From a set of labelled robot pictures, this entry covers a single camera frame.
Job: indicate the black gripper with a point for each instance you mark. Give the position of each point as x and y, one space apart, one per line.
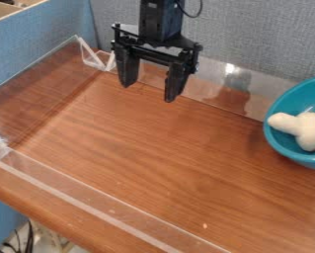
133 47

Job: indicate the white plush mushroom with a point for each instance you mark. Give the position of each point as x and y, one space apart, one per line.
300 126

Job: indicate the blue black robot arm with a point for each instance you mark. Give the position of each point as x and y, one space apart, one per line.
161 20

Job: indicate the blue plastic bowl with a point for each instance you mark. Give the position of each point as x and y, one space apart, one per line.
296 101

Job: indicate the clear acrylic back barrier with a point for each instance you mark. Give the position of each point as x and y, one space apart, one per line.
234 89

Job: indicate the clear acrylic barrier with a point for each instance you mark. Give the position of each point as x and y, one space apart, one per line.
234 89
36 97
159 233

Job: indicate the blue partition with wooden top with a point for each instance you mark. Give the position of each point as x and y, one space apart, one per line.
38 29

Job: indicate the clear acrylic left barrier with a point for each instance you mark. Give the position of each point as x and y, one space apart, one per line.
36 97

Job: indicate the clear acrylic front barrier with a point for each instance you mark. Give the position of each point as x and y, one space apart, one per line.
159 233

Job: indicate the clear acrylic corner bracket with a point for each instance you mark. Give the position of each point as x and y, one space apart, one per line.
97 59

